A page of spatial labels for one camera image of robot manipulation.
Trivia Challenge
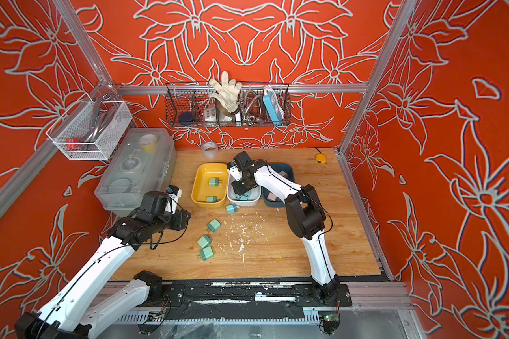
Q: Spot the blue plug pile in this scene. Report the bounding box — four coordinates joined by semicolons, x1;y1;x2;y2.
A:
236;192;250;201

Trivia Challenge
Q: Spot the teal plug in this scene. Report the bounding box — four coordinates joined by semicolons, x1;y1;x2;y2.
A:
226;203;239;215

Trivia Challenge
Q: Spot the yellow cup in clear box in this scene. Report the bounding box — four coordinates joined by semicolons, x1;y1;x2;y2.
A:
139;134;158;154

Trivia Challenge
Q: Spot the clear tape roll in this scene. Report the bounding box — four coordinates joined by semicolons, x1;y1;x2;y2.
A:
201;141;219;159

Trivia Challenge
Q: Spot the light blue box in basket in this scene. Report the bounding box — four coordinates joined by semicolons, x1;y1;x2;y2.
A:
262;86;284;126

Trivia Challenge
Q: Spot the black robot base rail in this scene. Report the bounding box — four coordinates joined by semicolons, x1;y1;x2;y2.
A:
125;277;353;321

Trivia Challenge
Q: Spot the yellow storage bin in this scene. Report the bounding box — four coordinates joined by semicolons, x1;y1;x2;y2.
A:
191;162;229;208

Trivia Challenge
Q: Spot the black wire wall basket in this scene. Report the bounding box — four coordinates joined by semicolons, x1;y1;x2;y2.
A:
165;80;292;127

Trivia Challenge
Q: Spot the white storage bin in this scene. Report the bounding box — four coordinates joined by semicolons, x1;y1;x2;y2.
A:
226;173;262;207

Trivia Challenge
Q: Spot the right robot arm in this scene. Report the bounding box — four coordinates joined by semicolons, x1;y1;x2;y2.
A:
226;151;340;303

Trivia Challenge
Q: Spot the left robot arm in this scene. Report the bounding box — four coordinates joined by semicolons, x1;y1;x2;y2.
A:
14;186;191;338

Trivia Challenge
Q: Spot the yellow tape measure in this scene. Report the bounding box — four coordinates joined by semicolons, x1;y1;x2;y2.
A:
315;153;327;164

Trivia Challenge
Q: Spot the dark teal storage bin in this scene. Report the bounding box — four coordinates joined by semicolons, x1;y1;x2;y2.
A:
262;162;296;208

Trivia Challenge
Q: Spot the clear plastic lidded box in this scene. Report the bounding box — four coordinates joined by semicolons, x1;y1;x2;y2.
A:
95;128;177;217

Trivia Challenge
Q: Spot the red item in white basket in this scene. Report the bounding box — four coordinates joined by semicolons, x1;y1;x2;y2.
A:
66;138;81;150

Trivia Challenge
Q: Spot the white power strip in basket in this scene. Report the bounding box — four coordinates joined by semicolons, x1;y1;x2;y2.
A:
203;105;218;126

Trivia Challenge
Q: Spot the white wire wall basket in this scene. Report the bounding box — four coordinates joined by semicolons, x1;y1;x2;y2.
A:
46;98;132;161

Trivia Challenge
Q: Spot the cream rubber glove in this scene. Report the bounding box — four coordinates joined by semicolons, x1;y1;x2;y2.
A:
209;71;243;114

